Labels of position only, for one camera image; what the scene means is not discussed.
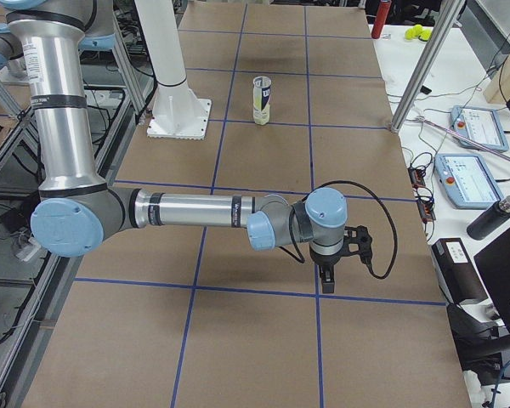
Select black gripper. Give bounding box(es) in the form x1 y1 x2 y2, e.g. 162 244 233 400
309 250 342 294

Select white blue tennis ball can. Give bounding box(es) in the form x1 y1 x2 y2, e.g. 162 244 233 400
252 76 272 125

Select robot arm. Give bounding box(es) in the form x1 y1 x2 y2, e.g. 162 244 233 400
0 23 26 80
3 1 348 294

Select spare yellow tennis balls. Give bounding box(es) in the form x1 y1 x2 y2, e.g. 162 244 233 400
405 24 432 43

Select black power box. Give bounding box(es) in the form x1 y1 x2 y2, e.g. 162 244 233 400
431 238 488 306

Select teach pendant near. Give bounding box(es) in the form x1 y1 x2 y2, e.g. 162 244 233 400
434 153 504 210

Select teach pendant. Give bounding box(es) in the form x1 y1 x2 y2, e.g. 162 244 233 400
450 105 509 152
434 153 504 210

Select black monitor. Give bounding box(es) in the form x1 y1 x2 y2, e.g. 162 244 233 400
474 227 510 331

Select dark water bottle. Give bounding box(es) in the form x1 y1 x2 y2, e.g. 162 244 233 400
467 195 510 241

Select teach pendant far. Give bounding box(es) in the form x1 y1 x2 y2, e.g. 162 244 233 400
450 105 509 152

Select red cylinder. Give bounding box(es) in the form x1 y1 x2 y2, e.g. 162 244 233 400
371 0 392 39

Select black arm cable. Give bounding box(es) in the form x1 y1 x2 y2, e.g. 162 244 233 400
280 180 398 281

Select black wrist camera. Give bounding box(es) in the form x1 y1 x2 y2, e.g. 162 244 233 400
340 225 373 267

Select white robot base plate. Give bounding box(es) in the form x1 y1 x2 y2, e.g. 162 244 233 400
147 96 212 140

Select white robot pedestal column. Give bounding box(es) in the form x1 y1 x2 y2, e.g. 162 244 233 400
132 0 213 140

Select aluminium frame post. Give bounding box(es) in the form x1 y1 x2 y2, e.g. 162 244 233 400
389 0 464 133

